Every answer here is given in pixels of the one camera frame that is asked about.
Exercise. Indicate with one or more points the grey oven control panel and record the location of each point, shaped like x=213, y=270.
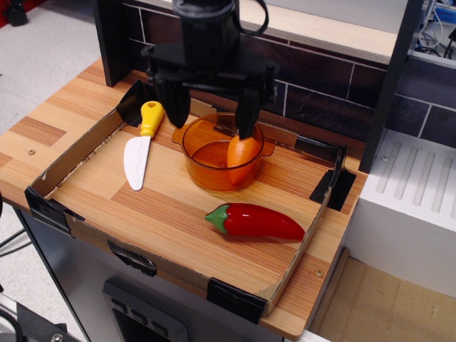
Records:
x=137, y=320

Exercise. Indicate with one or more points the grey shelf post right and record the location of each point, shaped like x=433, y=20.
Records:
x=401, y=53

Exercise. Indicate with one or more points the transparent orange toy pot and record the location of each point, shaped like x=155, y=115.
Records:
x=204, y=143

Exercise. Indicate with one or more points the dark shelf post left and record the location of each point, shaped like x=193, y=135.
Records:
x=115, y=23

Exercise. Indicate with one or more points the white toy sink drainboard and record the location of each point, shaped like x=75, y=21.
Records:
x=404, y=222

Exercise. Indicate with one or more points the orange toy carrot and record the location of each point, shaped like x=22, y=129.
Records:
x=240, y=157

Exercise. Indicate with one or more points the cardboard fence with black tape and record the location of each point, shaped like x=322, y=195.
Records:
x=161, y=229

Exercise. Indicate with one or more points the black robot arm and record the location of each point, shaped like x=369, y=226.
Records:
x=214, y=13

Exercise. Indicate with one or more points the red toy chili pepper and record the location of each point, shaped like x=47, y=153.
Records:
x=251, y=220

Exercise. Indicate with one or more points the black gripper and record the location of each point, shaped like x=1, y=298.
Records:
x=212, y=60

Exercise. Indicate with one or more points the yellow white toy knife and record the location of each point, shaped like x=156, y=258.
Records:
x=137, y=149

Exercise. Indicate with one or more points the wooden shelf board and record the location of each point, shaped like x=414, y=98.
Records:
x=330, y=35

